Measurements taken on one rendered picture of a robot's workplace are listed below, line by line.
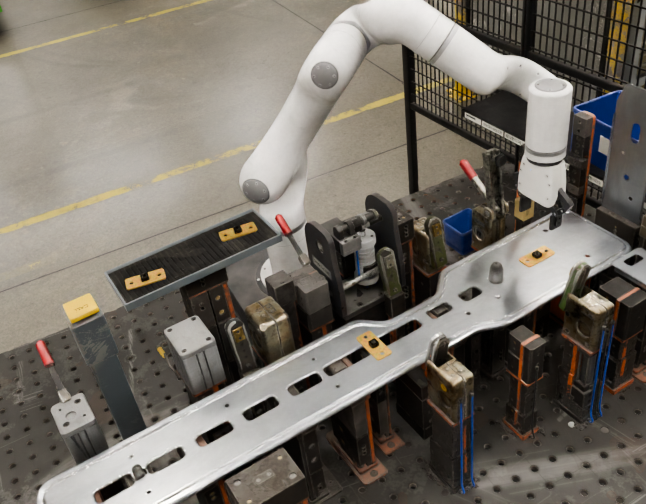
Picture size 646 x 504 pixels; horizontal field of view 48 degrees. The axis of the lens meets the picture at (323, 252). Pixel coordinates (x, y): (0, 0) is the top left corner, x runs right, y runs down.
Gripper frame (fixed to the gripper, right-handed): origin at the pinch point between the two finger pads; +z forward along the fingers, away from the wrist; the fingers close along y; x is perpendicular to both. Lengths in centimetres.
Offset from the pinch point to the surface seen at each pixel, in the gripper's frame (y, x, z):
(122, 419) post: -30, -97, 28
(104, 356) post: -30, -95, 8
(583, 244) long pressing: 3.6, 11.4, 11.9
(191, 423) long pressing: -5, -87, 12
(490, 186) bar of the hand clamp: -14.1, -1.8, -1.6
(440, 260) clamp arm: -12.8, -18.2, 11.6
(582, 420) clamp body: 25.2, -8.1, 40.4
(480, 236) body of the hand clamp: -16.0, -3.0, 13.7
